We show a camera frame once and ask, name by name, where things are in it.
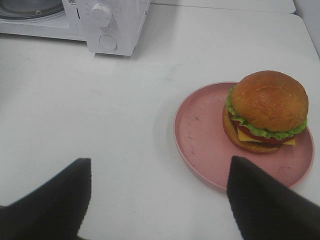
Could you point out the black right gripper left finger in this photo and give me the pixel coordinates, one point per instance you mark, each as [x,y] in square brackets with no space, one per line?
[54,211]

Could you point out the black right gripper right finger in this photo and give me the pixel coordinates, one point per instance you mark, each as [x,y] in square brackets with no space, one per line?
[265,209]

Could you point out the pink round plate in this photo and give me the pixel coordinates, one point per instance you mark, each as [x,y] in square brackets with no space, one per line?
[203,145]

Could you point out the burger with lettuce and cheese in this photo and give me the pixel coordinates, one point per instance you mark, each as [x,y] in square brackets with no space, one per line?
[265,111]

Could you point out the round white door button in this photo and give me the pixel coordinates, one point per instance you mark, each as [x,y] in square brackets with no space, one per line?
[108,42]

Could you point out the white microwave knob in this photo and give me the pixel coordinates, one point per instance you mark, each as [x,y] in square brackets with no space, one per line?
[101,14]

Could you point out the white microwave oven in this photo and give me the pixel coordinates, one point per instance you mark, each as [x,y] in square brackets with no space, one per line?
[107,26]

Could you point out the glass microwave turntable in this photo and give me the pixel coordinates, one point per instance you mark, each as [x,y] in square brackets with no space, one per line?
[29,9]

